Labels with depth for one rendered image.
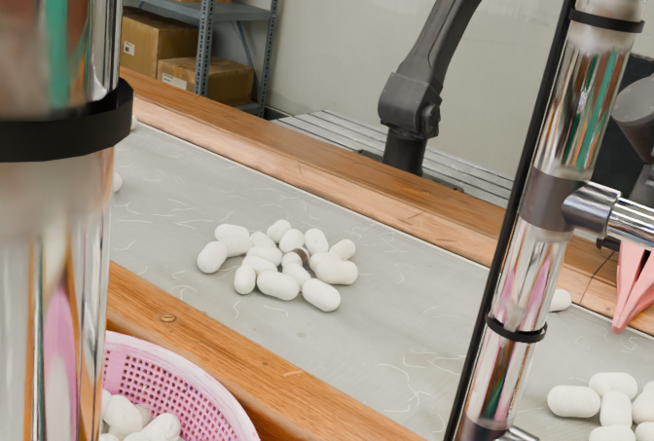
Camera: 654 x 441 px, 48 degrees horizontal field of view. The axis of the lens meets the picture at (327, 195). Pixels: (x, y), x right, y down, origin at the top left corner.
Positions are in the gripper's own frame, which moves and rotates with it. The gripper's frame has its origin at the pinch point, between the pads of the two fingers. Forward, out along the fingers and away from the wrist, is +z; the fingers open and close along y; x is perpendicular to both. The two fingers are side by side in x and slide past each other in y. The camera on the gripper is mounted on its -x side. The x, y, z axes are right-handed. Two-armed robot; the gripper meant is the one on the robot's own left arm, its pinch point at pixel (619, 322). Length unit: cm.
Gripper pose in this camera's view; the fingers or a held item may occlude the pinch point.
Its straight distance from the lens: 68.8
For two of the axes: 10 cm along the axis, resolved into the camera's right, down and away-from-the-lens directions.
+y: 8.1, 3.3, -4.9
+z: -5.3, 7.7, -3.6
